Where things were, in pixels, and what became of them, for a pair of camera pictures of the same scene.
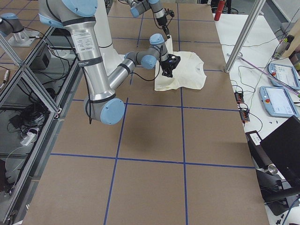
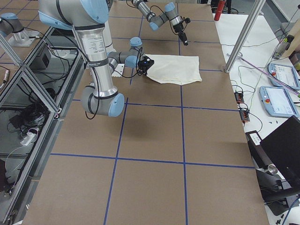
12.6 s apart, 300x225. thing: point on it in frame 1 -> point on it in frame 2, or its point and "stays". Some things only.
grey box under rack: x=41 y=61 stays
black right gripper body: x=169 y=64 -> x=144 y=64
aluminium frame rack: x=35 y=95 stays
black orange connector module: x=239 y=97 stays
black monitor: x=283 y=145 stays
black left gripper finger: x=166 y=30 -> x=183 y=37
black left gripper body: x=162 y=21 -> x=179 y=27
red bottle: x=220 y=8 stays
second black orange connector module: x=244 y=116 stays
